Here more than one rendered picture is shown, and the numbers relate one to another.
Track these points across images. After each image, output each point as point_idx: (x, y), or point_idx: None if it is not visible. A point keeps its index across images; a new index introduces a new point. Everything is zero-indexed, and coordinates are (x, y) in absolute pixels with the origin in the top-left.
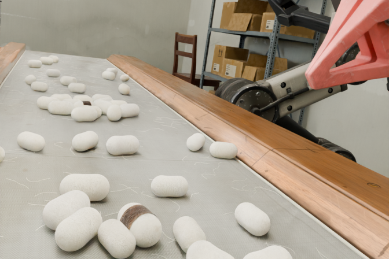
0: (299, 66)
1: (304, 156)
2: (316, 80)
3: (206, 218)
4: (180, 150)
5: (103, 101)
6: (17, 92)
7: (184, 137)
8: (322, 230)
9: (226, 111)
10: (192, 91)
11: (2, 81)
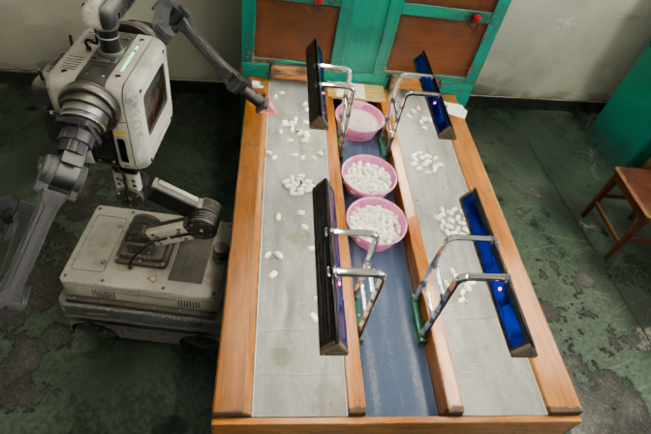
0: (175, 192)
1: (255, 140)
2: None
3: (286, 136)
4: (278, 158)
5: (294, 181)
6: None
7: (272, 167)
8: (267, 131)
9: (250, 173)
10: (246, 204)
11: None
